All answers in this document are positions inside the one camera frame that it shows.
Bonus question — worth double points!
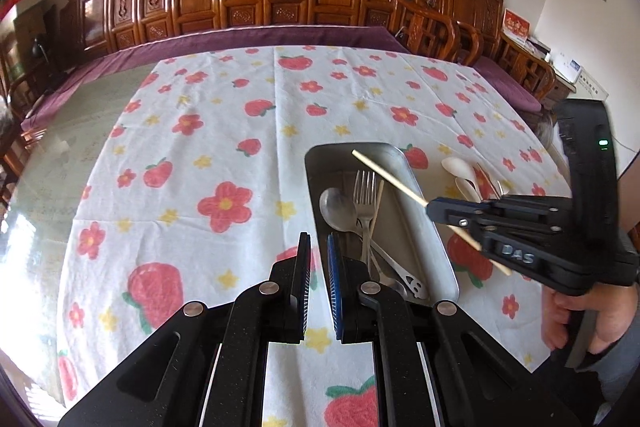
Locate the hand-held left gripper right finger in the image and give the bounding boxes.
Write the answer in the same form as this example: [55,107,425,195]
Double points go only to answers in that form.
[326,233,583,427]

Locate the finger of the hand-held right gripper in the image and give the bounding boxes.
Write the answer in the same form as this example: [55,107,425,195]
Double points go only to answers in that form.
[426,195,576,224]
[450,216,562,239]

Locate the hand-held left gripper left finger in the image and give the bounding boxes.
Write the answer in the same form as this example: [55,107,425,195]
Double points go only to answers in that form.
[57,232,313,427]

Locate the metal fork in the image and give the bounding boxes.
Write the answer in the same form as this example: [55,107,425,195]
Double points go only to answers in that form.
[366,182,386,255]
[319,188,407,299]
[352,169,431,301]

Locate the rectangular metal tray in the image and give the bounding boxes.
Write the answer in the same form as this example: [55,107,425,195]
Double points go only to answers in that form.
[304,142,460,306]

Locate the wooden chopstick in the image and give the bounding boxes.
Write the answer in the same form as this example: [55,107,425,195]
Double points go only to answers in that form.
[351,149,514,277]

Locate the person's right hand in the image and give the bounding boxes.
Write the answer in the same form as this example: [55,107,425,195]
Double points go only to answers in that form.
[541,282,640,355]

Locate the white fluffy bundle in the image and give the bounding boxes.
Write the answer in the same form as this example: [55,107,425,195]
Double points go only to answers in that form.
[537,109,568,154]

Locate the white electrical panel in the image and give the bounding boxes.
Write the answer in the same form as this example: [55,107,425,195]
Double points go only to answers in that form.
[572,74,610,100]

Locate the purple armchair cushion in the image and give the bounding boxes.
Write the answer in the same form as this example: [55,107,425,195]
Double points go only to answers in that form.
[472,57,544,114]

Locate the white device box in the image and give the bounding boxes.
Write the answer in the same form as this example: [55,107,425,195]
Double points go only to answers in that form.
[555,52,584,76]

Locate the strawberry print tablecloth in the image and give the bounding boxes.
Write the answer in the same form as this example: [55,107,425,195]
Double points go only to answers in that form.
[56,44,576,427]

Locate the red sign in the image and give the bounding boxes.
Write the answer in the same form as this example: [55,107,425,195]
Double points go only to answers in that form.
[501,8,531,46]

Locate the person's grey clothing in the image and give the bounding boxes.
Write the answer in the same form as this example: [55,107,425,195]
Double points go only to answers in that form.
[537,349,640,427]

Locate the carved wooden armchair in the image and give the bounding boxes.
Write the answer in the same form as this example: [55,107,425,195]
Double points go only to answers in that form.
[415,0,557,108]

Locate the glass-top table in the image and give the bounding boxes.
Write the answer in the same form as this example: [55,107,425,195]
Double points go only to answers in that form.
[0,69,168,408]

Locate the dark wooden dining chair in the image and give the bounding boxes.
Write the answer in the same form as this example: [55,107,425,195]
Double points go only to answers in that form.
[0,67,48,192]

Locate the green carton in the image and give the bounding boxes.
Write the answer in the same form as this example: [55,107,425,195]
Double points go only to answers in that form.
[12,14,32,74]

